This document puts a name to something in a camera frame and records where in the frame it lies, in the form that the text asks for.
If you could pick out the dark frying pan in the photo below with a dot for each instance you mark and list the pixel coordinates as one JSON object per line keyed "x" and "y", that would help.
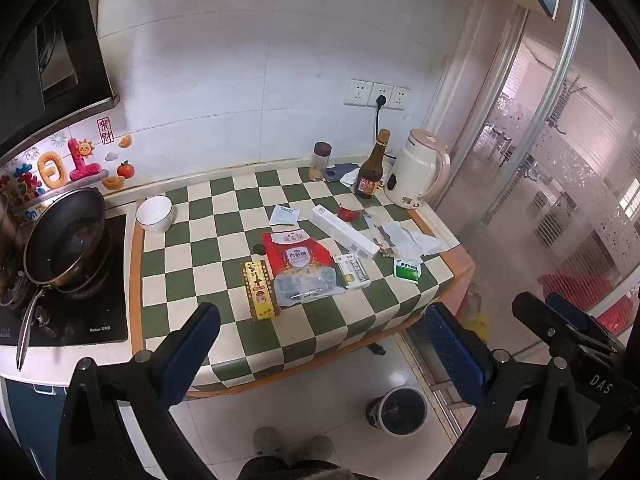
{"x": 65, "y": 240}

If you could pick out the brown sauce bottle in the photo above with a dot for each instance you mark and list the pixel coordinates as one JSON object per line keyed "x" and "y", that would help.
{"x": 371, "y": 170}

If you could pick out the frosted glass sliding door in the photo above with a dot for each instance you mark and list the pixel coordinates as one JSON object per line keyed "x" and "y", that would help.
{"x": 575, "y": 160}

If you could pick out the white tissue paper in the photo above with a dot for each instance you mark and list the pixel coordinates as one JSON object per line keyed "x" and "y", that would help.
{"x": 410, "y": 242}

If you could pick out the person's leg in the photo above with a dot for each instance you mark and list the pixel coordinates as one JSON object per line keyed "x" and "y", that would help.
{"x": 325, "y": 473}
{"x": 265, "y": 471}

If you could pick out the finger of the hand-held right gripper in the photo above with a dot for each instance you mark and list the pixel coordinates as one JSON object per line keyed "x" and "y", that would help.
{"x": 532, "y": 314}
{"x": 567, "y": 306}

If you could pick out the white wall socket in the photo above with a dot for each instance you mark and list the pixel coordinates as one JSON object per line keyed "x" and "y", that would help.
{"x": 401, "y": 98}
{"x": 357, "y": 92}
{"x": 386, "y": 91}

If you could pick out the yellow snack packet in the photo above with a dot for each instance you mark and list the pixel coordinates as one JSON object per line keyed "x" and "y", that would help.
{"x": 260, "y": 290}

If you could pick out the silver foil wrapper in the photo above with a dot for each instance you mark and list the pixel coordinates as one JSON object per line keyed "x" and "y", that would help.
{"x": 382, "y": 241}

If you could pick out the long white pink box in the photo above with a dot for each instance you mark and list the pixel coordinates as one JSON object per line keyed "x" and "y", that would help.
{"x": 345, "y": 231}

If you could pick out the dark metal pot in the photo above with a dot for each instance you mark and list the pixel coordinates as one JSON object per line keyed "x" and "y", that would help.
{"x": 7, "y": 240}

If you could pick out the red white sugar bag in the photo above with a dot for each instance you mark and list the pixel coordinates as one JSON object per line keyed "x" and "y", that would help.
{"x": 300, "y": 265}

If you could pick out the black bin liner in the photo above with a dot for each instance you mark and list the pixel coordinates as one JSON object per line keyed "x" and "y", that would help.
{"x": 402, "y": 417}

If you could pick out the green white checkered mat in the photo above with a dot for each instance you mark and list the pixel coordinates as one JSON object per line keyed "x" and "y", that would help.
{"x": 220, "y": 260}

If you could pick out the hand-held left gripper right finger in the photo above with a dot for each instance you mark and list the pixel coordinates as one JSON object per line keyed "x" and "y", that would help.
{"x": 452, "y": 352}

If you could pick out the person's right leg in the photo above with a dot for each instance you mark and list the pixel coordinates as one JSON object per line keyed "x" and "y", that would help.
{"x": 325, "y": 473}

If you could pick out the colourful wall stickers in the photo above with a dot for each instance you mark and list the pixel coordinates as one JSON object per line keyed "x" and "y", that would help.
{"x": 50, "y": 167}

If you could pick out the white pink electric kettle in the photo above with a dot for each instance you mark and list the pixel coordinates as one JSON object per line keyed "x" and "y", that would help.
{"x": 417, "y": 175}

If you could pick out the green white sachet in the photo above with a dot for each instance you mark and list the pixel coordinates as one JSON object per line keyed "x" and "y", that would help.
{"x": 407, "y": 271}

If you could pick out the red plastic basket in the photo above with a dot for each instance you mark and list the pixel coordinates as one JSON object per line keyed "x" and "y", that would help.
{"x": 622, "y": 312}

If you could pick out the spice jar with brown lid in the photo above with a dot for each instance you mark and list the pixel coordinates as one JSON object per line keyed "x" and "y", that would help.
{"x": 320, "y": 162}

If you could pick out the grey fuzzy slipper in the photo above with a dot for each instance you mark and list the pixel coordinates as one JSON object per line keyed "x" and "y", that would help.
{"x": 315, "y": 449}

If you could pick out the metal door track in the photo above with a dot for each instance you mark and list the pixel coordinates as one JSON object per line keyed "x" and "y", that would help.
{"x": 430, "y": 385}

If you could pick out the yellow plastic bag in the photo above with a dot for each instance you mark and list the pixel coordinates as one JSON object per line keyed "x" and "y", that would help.
{"x": 477, "y": 325}

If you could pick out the red small cup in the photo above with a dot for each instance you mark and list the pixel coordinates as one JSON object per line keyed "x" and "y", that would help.
{"x": 347, "y": 213}

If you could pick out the black range hood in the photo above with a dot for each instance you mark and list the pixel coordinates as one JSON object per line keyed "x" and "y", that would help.
{"x": 50, "y": 60}

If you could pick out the blue base cabinet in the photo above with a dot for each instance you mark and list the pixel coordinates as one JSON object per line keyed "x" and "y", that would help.
{"x": 30, "y": 410}

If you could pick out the dark blue pouch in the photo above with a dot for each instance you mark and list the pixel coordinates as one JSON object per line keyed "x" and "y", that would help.
{"x": 344, "y": 171}

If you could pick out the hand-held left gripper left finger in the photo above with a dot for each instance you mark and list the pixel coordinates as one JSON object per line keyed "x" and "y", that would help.
{"x": 192, "y": 345}

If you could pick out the white bowl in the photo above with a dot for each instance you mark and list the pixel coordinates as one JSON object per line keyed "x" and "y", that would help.
{"x": 155, "y": 214}

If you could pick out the small green white carton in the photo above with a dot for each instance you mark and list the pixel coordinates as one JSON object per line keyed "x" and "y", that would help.
{"x": 352, "y": 271}

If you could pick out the light blue sachet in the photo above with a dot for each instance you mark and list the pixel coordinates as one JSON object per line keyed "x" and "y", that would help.
{"x": 284, "y": 215}

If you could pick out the person's left leg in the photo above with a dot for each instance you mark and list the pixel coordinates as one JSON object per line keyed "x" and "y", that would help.
{"x": 265, "y": 471}

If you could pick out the black induction cooktop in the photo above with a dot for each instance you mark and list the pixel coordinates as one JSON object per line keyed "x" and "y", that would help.
{"x": 100, "y": 320}

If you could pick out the grey round trash bin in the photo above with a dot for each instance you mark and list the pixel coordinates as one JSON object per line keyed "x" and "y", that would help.
{"x": 400, "y": 395}

